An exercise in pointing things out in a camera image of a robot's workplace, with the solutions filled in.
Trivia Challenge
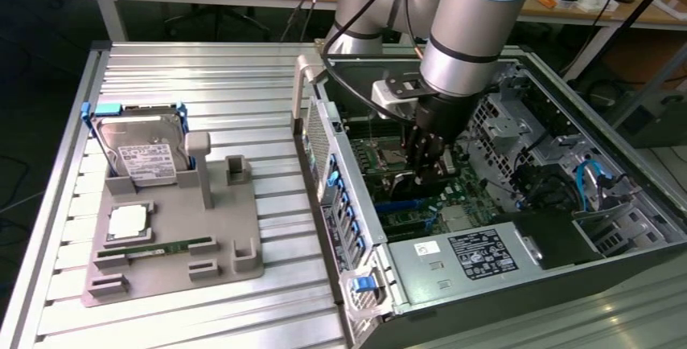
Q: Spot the silver CPU chip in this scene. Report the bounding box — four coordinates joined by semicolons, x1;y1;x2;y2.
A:
106;205;152;241

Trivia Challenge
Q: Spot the silver hard disk drive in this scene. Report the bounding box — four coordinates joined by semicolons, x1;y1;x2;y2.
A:
91;113;190;187

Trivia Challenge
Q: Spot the black office chair base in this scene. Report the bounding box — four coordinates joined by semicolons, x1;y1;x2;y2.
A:
163;2;271;41

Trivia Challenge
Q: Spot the blue expansion slot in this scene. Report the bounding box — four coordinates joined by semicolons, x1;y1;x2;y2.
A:
374;199;429;213

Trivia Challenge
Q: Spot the black open PC case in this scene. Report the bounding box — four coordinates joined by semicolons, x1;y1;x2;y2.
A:
289;45;687;349

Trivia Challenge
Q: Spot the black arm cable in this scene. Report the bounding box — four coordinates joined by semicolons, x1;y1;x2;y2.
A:
321;0;415;119

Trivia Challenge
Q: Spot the black fan shroud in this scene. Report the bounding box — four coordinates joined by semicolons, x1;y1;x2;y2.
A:
491;207;607;272

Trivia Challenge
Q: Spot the graphics card with metal bracket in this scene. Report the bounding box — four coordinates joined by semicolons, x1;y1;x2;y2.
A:
387;150;465;202

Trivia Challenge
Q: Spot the CPU socket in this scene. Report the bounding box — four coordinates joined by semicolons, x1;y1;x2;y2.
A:
370;138;410;170

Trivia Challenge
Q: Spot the grey power supply unit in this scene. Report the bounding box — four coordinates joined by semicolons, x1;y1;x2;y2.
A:
386;222;545;314

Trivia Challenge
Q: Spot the green motherboard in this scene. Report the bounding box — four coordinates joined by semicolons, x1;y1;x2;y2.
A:
346;113;517;244

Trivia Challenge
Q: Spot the grey plastic parts rack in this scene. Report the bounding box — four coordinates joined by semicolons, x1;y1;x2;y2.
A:
80;130;267;309

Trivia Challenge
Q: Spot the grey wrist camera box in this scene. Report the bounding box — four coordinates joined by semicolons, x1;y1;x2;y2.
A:
371;77;438;121

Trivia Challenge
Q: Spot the blue plastic disk caddy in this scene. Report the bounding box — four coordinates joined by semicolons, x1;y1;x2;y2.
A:
79;99;190;177

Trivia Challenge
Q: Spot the black computer tower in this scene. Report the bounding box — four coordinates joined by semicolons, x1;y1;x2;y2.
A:
615;90;687;150

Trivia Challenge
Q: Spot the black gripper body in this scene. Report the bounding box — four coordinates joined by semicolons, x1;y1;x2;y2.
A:
411;92;483;144

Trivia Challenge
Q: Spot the blue disk wire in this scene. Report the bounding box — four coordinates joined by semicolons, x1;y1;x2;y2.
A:
575;157;607;211

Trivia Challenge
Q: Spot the green RAM stick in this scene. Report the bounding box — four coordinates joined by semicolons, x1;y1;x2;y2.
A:
99;238;211;258

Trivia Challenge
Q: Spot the aluminium profile post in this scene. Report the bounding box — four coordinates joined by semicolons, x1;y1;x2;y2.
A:
610;39;687;133

